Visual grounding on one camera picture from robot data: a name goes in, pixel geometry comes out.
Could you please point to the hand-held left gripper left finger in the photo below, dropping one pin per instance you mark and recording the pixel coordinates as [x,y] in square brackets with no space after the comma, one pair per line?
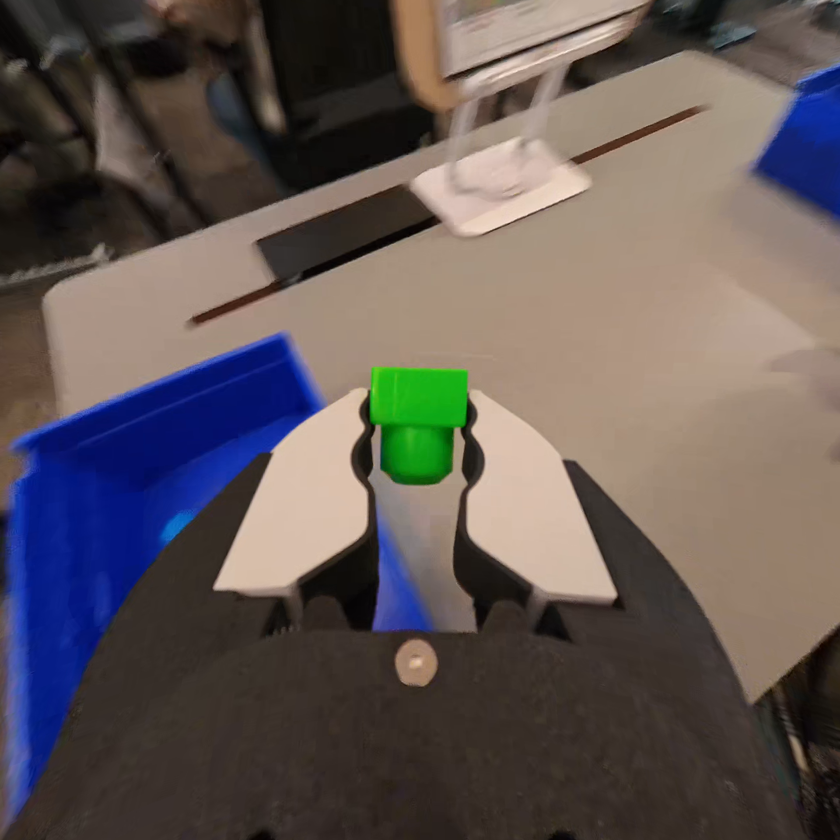
[302,518]

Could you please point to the blue toy block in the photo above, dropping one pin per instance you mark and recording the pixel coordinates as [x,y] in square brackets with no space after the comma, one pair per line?
[178,528]

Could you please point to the green toy block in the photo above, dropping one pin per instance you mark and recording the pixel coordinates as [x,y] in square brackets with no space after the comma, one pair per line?
[420,400]

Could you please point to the grey metal rail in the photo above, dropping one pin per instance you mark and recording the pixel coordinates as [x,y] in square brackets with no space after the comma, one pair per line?
[52,266]

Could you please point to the blue plastic bin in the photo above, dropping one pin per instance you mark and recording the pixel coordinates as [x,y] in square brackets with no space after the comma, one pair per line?
[807,151]
[85,525]

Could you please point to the printed instruction sheet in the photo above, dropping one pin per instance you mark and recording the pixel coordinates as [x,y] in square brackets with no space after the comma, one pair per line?
[525,26]

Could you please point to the white document stand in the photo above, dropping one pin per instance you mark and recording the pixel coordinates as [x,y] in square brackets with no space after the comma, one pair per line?
[512,203]

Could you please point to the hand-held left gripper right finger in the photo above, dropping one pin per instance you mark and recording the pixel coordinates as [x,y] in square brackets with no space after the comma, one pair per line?
[531,525]

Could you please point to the black high-back chair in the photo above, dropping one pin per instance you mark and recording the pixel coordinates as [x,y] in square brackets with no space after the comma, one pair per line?
[341,85]

